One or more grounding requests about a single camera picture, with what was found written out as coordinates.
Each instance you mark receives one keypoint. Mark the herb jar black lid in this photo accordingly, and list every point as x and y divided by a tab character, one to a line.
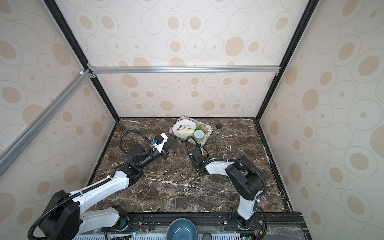
218	128

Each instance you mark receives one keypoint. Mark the white plate with rim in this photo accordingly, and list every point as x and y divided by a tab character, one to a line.
183	124

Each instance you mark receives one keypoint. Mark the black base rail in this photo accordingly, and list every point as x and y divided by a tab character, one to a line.
202	226

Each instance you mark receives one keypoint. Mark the pale cabbage piece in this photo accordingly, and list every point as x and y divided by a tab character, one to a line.
184	133

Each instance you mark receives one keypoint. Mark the horizontal aluminium rail back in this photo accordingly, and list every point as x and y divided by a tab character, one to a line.
185	69

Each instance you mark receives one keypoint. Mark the diagonal aluminium rail left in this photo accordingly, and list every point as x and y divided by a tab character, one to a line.
26	137

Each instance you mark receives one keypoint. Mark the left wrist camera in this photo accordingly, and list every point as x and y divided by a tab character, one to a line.
159	141

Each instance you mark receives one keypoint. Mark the green tin can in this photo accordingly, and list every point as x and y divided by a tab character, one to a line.
199	136

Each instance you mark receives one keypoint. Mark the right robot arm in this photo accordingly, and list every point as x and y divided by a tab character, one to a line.
247	179

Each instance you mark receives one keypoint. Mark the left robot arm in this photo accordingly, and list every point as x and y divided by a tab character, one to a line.
68	214

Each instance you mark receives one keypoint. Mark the blue bowl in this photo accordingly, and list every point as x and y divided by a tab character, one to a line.
182	229

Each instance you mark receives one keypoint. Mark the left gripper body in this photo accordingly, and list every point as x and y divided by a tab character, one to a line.
153	155

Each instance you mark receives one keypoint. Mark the floral rectangular tray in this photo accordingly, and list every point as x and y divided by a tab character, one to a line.
207	127

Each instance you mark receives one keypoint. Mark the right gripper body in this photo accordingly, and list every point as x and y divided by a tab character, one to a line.
206	159

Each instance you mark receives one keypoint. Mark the green leaf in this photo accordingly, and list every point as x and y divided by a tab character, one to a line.
200	127

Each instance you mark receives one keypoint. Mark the empty glass shaker silver lid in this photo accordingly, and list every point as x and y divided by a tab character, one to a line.
216	137

